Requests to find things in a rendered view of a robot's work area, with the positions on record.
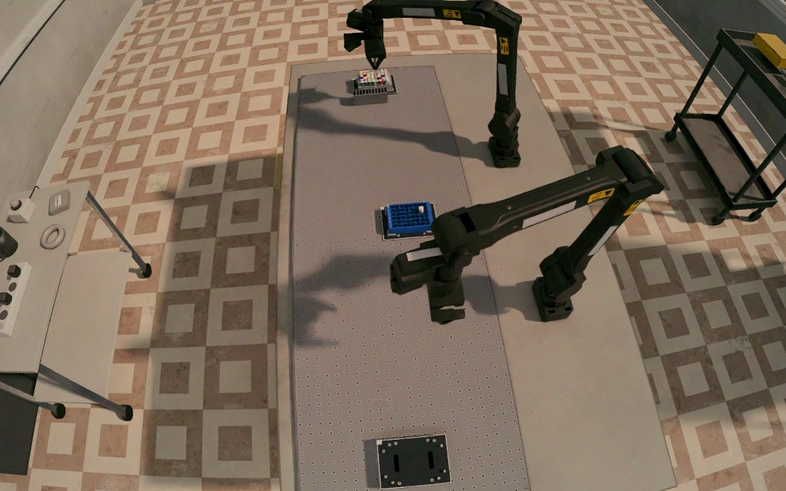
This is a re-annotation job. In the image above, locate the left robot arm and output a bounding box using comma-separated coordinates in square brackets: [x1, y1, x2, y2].
[390, 145, 665, 318]

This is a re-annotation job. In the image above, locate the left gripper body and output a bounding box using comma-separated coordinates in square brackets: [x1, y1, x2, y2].
[428, 275, 465, 321]

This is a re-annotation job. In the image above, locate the blue tube carrier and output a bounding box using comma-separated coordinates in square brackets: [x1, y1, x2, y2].
[386, 202, 433, 234]

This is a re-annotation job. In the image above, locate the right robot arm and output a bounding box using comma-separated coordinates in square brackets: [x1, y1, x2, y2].
[344, 0, 522, 164]

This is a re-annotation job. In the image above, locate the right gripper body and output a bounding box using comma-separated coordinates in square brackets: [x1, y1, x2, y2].
[365, 35, 386, 59]

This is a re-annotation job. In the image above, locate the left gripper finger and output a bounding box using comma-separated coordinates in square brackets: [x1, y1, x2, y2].
[431, 309, 465, 325]

